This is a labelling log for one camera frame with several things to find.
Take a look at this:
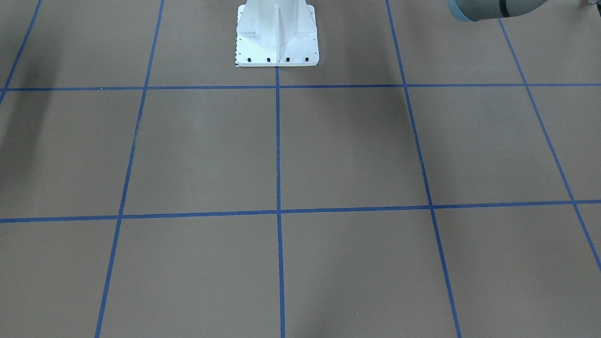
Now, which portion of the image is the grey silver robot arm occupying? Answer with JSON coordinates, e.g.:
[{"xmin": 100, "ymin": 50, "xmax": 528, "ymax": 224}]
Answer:
[{"xmin": 448, "ymin": 0, "xmax": 546, "ymax": 22}]

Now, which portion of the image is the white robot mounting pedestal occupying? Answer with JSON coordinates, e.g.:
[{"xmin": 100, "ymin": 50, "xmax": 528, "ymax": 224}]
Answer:
[{"xmin": 235, "ymin": 0, "xmax": 320, "ymax": 67}]

